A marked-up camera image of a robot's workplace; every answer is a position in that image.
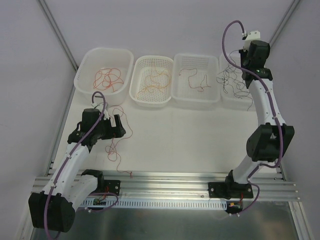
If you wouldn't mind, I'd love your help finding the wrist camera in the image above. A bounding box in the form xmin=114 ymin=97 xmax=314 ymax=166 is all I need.
xmin=91 ymin=102 xmax=110 ymax=120
xmin=242 ymin=30 xmax=261 ymax=52

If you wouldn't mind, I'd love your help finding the white solid plastic tub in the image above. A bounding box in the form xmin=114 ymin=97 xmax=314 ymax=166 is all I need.
xmin=73 ymin=47 xmax=134 ymax=106

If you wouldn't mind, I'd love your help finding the white round-hole basket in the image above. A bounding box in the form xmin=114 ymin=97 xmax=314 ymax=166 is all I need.
xmin=129 ymin=55 xmax=174 ymax=108

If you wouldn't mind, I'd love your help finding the orange wire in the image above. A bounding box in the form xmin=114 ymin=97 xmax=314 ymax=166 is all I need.
xmin=146 ymin=63 xmax=173 ymax=88
xmin=136 ymin=72 xmax=171 ymax=100

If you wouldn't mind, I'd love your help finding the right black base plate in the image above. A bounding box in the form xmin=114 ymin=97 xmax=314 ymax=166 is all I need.
xmin=208 ymin=182 xmax=254 ymax=200

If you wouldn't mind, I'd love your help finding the white slotted cable duct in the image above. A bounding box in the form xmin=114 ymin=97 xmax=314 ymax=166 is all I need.
xmin=80 ymin=197 xmax=227 ymax=211

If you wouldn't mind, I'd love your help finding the white slotted basket middle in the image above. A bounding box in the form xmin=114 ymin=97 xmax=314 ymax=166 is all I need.
xmin=170 ymin=53 xmax=221 ymax=109

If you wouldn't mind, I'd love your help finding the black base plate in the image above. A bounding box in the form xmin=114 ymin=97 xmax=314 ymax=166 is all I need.
xmin=101 ymin=179 xmax=121 ymax=196
xmin=208 ymin=182 xmax=254 ymax=200

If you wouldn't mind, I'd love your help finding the white slotted basket right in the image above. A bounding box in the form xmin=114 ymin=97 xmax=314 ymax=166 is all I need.
xmin=216 ymin=54 xmax=256 ymax=112

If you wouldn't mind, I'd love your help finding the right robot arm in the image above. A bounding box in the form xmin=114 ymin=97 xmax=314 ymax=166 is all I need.
xmin=223 ymin=40 xmax=295 ymax=199

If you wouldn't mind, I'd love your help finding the left frame post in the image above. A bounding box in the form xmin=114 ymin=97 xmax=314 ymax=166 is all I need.
xmin=37 ymin=0 xmax=79 ymax=71

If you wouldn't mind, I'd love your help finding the frame post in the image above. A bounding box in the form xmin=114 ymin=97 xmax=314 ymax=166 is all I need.
xmin=37 ymin=0 xmax=79 ymax=71
xmin=269 ymin=0 xmax=302 ymax=48

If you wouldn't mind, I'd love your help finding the aluminium mounting rail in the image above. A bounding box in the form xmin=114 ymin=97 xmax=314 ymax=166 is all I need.
xmin=31 ymin=170 xmax=300 ymax=201

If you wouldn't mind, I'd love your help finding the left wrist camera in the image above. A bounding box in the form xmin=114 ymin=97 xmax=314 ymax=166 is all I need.
xmin=91 ymin=102 xmax=110 ymax=120

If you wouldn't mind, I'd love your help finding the red wire in tub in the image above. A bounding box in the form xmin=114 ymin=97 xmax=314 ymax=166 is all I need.
xmin=92 ymin=69 xmax=113 ymax=91

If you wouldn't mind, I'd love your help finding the white slotted basket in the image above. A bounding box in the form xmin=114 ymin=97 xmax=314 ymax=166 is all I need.
xmin=170 ymin=53 xmax=221 ymax=109
xmin=216 ymin=54 xmax=256 ymax=112

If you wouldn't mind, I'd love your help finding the dark red wire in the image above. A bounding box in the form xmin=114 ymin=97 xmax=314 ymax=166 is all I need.
xmin=178 ymin=67 xmax=212 ymax=93

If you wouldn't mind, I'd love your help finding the right frame post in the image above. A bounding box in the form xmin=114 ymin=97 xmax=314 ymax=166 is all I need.
xmin=269 ymin=0 xmax=302 ymax=48

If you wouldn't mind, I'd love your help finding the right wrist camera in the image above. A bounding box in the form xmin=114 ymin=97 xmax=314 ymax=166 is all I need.
xmin=242 ymin=30 xmax=261 ymax=52

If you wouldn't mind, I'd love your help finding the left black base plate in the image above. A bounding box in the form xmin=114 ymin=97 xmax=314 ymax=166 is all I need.
xmin=101 ymin=179 xmax=121 ymax=196

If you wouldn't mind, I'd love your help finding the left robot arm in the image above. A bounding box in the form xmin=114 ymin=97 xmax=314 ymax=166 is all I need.
xmin=28 ymin=108 xmax=126 ymax=233

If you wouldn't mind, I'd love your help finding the thin black wire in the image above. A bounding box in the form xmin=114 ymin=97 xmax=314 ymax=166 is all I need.
xmin=216 ymin=49 xmax=247 ymax=93

